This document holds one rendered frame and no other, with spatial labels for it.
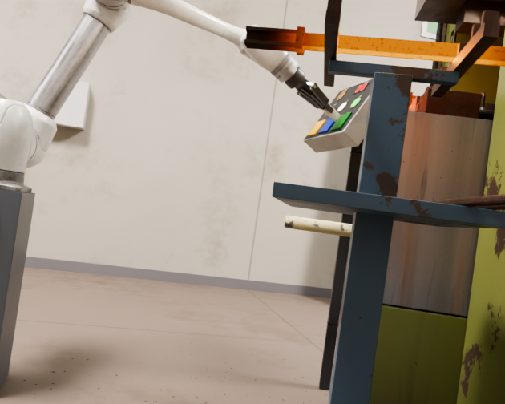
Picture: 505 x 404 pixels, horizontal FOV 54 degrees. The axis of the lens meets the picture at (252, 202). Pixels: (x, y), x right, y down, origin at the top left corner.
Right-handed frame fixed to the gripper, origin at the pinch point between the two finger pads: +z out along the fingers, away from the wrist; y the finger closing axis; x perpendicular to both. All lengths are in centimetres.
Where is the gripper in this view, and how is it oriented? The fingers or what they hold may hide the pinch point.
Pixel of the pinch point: (331, 112)
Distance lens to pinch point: 183.6
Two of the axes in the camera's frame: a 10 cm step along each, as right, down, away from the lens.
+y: 3.2, 0.2, -9.5
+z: 7.4, 6.1, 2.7
